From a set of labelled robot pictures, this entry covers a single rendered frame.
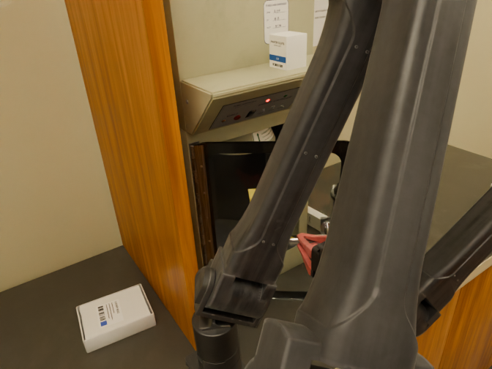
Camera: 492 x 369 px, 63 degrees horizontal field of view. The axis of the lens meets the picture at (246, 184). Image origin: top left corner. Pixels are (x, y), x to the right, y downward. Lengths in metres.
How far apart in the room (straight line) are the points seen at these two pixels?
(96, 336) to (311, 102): 0.76
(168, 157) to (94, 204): 0.62
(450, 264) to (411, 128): 0.42
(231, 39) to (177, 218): 0.34
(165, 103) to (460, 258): 0.49
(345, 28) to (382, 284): 0.23
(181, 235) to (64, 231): 0.58
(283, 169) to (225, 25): 0.43
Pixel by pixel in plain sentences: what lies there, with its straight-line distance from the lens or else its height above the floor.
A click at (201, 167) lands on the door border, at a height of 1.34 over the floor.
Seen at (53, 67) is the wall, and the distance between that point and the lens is 1.13.
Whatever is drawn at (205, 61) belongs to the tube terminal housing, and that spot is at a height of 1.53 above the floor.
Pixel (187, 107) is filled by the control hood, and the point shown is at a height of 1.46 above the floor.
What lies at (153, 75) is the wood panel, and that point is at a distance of 0.63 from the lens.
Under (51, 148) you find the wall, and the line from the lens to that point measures 1.17.
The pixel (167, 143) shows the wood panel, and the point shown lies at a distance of 0.67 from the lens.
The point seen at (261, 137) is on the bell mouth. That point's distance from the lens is 0.91.
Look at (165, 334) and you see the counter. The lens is 1.01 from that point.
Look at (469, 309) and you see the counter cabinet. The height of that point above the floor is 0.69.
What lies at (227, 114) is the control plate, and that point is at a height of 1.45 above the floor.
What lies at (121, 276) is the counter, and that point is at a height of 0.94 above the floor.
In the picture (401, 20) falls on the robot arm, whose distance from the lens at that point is 0.30.
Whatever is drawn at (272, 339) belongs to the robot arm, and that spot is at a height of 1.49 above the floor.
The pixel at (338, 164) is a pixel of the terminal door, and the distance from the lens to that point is 0.79.
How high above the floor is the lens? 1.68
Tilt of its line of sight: 29 degrees down
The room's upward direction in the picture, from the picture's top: 3 degrees counter-clockwise
